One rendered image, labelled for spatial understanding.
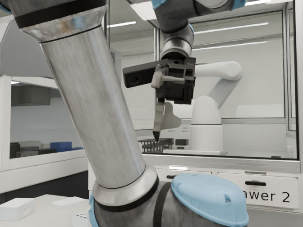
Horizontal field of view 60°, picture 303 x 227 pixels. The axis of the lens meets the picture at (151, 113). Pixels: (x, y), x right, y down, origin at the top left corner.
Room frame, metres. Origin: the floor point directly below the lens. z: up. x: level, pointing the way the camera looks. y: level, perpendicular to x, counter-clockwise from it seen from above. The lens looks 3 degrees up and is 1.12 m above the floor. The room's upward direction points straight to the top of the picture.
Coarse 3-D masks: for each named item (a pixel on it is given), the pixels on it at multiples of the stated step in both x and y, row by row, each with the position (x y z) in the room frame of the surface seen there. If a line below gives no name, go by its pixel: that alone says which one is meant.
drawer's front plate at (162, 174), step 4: (160, 172) 1.17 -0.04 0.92; (164, 172) 1.17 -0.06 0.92; (168, 172) 1.16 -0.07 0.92; (172, 172) 1.15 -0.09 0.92; (176, 172) 1.15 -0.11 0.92; (180, 172) 1.14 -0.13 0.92; (184, 172) 1.13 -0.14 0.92; (188, 172) 1.13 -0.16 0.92; (192, 172) 1.12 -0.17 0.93; (196, 172) 1.11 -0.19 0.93; (200, 172) 1.11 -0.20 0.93; (204, 172) 1.11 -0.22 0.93; (208, 172) 1.11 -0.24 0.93; (160, 176) 1.17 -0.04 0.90; (164, 176) 1.17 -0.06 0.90; (160, 180) 1.17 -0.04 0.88; (164, 180) 1.17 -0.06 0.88; (168, 180) 1.16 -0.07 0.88; (172, 180) 1.15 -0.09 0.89
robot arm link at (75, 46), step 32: (0, 0) 0.31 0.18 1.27; (32, 0) 0.27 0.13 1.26; (64, 0) 0.28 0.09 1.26; (96, 0) 0.30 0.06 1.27; (32, 32) 0.30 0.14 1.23; (64, 32) 0.30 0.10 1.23; (96, 32) 0.33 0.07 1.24; (64, 64) 0.32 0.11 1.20; (96, 64) 0.33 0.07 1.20; (64, 96) 0.35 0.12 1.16; (96, 96) 0.35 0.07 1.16; (96, 128) 0.37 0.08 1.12; (128, 128) 0.39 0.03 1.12; (96, 160) 0.39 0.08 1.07; (128, 160) 0.40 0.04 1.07; (96, 192) 0.44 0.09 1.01; (128, 192) 0.41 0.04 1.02; (96, 224) 0.46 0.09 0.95; (128, 224) 0.43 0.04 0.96
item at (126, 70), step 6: (162, 60) 0.61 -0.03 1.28; (168, 60) 0.61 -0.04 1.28; (132, 66) 0.60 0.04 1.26; (138, 66) 0.60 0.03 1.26; (144, 66) 0.60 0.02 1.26; (150, 66) 0.60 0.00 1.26; (126, 72) 0.58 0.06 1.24; (132, 72) 0.59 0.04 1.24; (138, 72) 0.59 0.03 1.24; (144, 72) 0.59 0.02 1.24; (150, 72) 0.60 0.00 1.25; (126, 78) 0.59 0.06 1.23; (132, 78) 0.59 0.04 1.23; (138, 78) 0.60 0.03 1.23; (144, 78) 0.61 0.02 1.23; (150, 78) 0.61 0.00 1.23; (126, 84) 0.61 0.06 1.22; (132, 84) 0.61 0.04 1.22; (138, 84) 0.62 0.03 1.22
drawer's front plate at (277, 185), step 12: (240, 180) 1.05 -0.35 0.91; (264, 180) 1.02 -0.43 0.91; (276, 180) 1.00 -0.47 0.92; (288, 180) 0.99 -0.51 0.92; (252, 192) 1.03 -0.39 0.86; (264, 192) 1.02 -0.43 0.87; (276, 192) 1.00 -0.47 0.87; (288, 192) 0.99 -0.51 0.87; (264, 204) 1.02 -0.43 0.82; (276, 204) 1.00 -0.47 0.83; (288, 204) 0.99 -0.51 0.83
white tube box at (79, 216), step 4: (80, 212) 1.00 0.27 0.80; (72, 216) 0.96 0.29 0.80; (76, 216) 0.95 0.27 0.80; (80, 216) 0.97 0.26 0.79; (84, 216) 0.96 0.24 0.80; (72, 220) 0.96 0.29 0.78; (76, 220) 0.95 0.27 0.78; (80, 220) 0.94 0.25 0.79; (84, 220) 0.93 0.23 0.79; (88, 220) 0.92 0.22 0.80; (72, 224) 0.96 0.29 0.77; (76, 224) 0.95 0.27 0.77; (80, 224) 0.94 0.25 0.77; (84, 224) 0.93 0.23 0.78; (88, 224) 0.92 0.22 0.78
